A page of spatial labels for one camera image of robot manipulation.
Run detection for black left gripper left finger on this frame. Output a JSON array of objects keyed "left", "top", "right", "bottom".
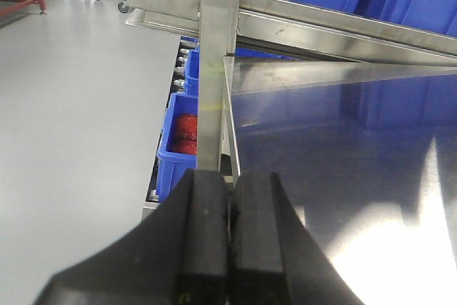
[{"left": 35, "top": 169, "right": 228, "bottom": 304}]

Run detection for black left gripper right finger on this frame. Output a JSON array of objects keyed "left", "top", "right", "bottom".
[{"left": 229, "top": 172, "right": 362, "bottom": 304}]

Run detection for small blue bin behind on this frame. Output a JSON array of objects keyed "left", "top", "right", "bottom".
[{"left": 184, "top": 50, "right": 199, "bottom": 96}]

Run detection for stainless steel flow rack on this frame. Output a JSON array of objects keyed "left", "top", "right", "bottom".
[{"left": 124, "top": 0, "right": 457, "bottom": 206}]

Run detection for small blue bin red parts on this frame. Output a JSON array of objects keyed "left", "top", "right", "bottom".
[{"left": 156, "top": 92, "right": 198, "bottom": 202}]

